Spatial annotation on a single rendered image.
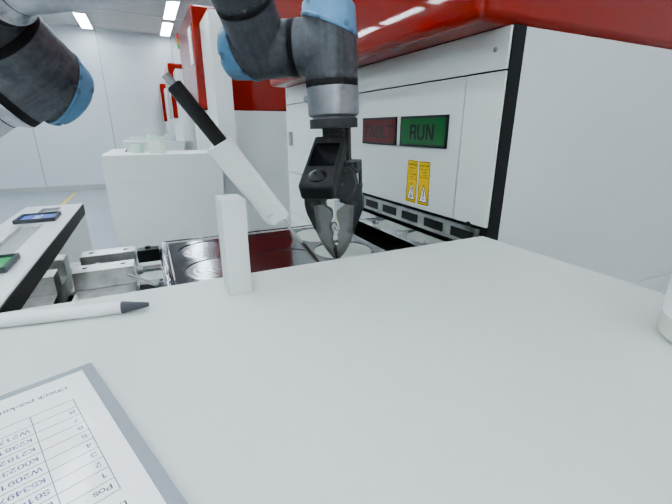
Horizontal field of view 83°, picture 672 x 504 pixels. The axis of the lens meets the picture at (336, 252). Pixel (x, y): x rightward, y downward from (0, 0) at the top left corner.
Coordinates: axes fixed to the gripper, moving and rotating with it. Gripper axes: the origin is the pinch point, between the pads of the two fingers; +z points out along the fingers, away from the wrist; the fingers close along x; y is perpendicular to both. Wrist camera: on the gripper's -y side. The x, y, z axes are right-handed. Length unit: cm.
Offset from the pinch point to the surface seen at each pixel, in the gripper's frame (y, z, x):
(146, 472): -45.6, -4.7, -0.6
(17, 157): 506, 0, 656
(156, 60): 649, -161, 454
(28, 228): -8.5, -5.6, 47.1
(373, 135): 19.9, -17.3, -4.3
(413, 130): 9.9, -17.9, -11.7
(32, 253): -19.9, -5.4, 33.7
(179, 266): -6.1, 0.9, 23.8
